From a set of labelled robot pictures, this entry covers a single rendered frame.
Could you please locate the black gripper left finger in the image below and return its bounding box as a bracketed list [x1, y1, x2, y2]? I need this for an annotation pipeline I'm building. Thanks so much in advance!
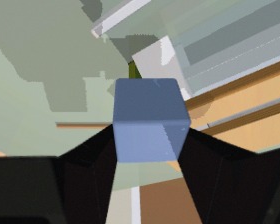
[0, 124, 117, 224]

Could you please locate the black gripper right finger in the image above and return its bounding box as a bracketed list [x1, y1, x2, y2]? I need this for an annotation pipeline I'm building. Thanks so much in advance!
[178, 127, 280, 224]

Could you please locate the small blue block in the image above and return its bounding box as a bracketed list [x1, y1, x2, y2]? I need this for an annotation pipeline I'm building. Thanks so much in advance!
[112, 78, 192, 163]

